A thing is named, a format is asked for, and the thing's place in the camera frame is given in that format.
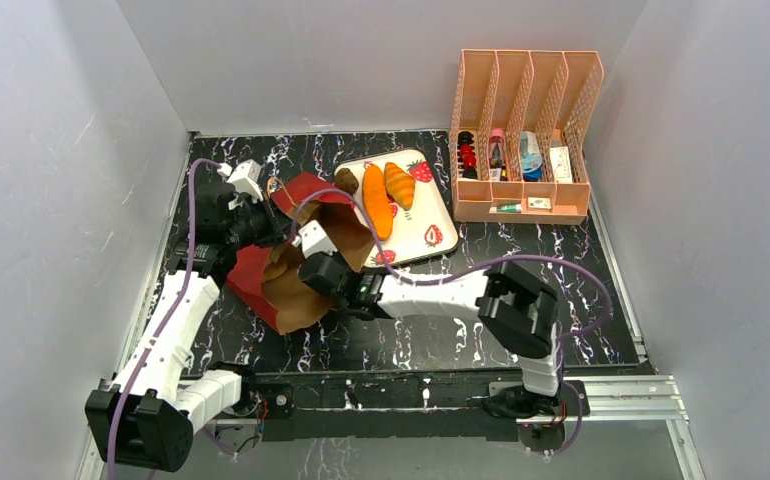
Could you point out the pink tube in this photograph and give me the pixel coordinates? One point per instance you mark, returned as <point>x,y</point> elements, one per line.
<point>497,155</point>

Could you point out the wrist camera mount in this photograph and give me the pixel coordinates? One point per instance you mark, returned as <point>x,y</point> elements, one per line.
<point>244,178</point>
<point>311,238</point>

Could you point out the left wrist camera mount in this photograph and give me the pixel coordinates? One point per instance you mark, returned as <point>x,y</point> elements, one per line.
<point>244,178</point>

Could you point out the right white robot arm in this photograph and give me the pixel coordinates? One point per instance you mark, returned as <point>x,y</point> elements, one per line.
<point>517,308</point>

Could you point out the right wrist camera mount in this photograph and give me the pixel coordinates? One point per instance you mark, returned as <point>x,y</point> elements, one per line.
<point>311,238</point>

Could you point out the brown round fake bread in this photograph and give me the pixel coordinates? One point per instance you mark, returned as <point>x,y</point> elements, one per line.
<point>346,181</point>

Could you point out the red brown paper bag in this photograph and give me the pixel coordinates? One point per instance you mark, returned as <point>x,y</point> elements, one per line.
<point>266,279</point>

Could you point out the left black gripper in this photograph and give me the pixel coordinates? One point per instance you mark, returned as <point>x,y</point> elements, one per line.
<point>277,232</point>

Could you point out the green white tube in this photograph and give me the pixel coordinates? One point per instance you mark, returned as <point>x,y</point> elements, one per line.
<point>509,208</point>

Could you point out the red black bottle stack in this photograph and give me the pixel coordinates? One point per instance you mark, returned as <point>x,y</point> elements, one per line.
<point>466,155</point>

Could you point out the strawberry print tray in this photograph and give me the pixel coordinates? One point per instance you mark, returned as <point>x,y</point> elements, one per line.
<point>425,231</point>

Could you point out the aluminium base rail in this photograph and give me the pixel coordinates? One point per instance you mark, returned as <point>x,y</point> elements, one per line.
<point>432,404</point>

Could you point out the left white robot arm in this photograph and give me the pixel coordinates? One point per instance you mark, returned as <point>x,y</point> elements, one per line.
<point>145,418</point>

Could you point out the peach desk organizer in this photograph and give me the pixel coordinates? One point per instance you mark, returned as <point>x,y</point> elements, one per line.
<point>517,134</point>

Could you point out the fake bread loaf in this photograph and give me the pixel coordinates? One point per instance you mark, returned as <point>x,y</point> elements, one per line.
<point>376,203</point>
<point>400,185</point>

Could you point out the small white card box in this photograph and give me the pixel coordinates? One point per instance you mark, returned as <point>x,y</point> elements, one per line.
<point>539,203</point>

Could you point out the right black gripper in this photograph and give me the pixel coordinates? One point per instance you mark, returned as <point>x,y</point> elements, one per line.
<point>318,270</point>

